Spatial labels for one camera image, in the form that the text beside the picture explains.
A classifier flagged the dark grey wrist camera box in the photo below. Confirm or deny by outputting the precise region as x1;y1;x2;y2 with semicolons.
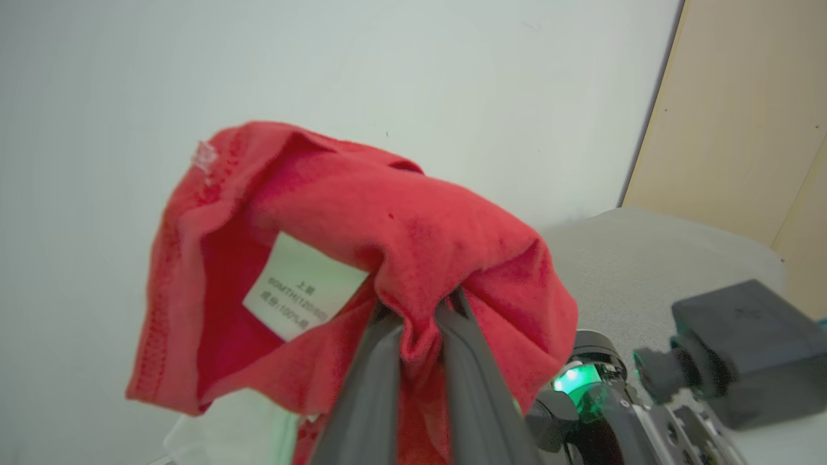
633;279;827;432

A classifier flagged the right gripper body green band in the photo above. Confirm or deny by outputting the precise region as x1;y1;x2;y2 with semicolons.
525;329;747;465

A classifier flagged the white cloth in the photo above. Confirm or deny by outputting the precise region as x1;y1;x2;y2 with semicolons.
162;386;304;465

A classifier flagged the beige wooden panel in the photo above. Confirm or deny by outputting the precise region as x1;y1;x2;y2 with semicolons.
620;0;827;320

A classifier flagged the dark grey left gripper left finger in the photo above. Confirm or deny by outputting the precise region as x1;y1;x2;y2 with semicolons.
310;302;404;465

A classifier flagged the grey fabric sofa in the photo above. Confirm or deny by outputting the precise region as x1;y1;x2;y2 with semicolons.
535;207;827;465

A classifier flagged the red garment with white label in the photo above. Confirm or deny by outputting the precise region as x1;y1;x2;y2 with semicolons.
126;121;579;465

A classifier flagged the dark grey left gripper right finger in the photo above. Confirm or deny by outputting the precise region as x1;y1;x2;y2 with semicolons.
434;287;543;465

